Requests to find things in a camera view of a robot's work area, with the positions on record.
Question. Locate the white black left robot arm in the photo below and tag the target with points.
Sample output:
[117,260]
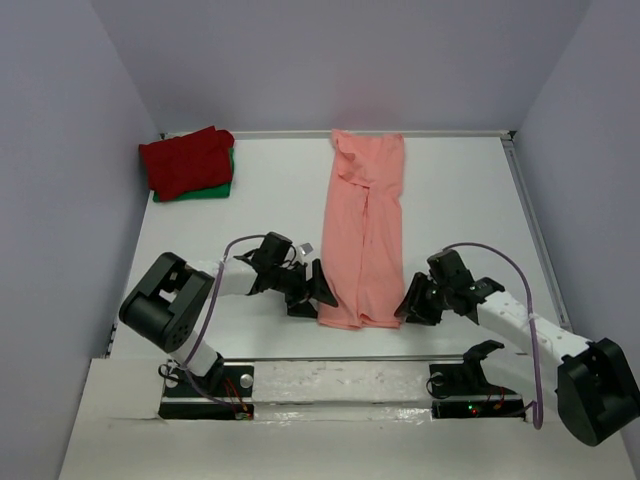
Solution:
[173,303]

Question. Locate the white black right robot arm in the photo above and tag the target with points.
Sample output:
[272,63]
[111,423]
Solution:
[595,389]

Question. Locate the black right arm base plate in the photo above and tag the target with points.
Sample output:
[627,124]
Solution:
[460,391]

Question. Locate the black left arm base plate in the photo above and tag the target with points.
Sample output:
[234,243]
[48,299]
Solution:
[231,399]

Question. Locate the salmon pink t-shirt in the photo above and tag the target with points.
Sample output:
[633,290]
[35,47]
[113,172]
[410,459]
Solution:
[361,246]

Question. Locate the folded green t-shirt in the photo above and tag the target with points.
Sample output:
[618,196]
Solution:
[218,192]

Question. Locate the aluminium table edge rail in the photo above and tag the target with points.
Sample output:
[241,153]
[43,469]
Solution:
[508,143]

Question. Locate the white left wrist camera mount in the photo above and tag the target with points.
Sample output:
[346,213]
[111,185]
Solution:
[305,249]

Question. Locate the folded dark red t-shirt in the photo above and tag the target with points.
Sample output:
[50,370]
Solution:
[187,163]

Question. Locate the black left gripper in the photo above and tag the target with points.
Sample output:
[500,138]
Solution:
[313,289]

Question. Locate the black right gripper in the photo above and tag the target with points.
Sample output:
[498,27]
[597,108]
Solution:
[413,302]

